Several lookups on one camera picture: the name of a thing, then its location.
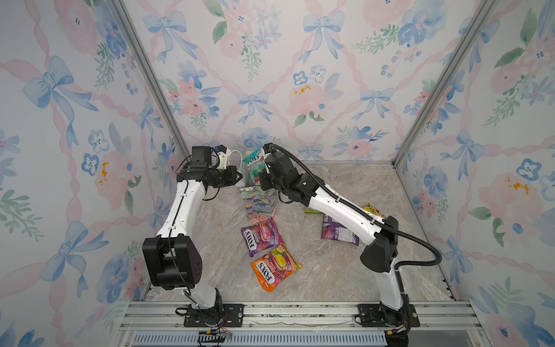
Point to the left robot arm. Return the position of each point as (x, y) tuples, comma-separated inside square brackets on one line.
[(171, 257)]

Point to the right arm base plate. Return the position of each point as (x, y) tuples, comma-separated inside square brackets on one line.
[(380, 316)]

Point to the purple snack packet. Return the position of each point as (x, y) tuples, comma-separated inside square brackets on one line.
[(332, 230)]

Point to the yellow snack packet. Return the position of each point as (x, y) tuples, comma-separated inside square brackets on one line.
[(373, 210)]

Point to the aluminium rail frame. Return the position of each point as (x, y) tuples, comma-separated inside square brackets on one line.
[(300, 324)]

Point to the purple Fox's candy bag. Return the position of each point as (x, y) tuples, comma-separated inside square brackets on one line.
[(262, 236)]

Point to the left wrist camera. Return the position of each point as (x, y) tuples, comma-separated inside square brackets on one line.
[(206, 157)]

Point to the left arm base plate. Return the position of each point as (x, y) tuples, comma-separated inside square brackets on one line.
[(221, 315)]

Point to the green Fox's candy bag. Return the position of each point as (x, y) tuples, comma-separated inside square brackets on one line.
[(311, 210)]

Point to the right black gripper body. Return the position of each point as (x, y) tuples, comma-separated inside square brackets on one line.
[(267, 183)]

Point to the orange Fox's candy bag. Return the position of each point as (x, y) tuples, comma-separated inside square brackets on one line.
[(274, 267)]

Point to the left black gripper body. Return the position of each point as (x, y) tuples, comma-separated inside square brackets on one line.
[(223, 178)]

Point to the teal Fox's candy bag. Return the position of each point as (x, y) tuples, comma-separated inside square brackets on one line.
[(255, 165)]

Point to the floral paper bag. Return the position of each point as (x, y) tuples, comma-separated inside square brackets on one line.
[(260, 205)]

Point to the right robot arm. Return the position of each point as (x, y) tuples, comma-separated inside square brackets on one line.
[(380, 254)]

